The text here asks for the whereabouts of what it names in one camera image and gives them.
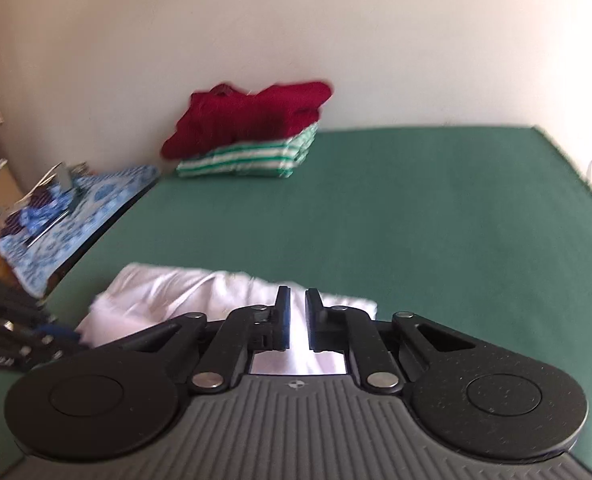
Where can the folded green striped shirt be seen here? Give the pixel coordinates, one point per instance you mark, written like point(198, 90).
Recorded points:
point(246, 160)

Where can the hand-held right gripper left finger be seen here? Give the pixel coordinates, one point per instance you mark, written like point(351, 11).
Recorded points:
point(283, 320)

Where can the white garment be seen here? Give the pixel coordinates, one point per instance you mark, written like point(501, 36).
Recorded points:
point(175, 295)

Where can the blue patterned cloth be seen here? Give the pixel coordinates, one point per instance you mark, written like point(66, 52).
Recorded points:
point(95, 210)

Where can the dark maroon patterned cloth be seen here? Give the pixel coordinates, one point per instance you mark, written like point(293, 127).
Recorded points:
point(40, 200)

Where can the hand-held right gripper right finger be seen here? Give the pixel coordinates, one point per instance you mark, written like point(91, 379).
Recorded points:
point(314, 320)

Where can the green table cloth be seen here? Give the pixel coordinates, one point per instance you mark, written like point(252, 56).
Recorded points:
point(426, 220)

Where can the folded dark red sweater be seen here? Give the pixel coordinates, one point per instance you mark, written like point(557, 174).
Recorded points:
point(235, 115)

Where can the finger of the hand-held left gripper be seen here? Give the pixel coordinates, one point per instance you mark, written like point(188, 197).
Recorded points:
point(30, 352)
point(55, 334)

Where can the small standing phone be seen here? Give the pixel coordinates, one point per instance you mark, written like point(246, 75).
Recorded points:
point(64, 176)

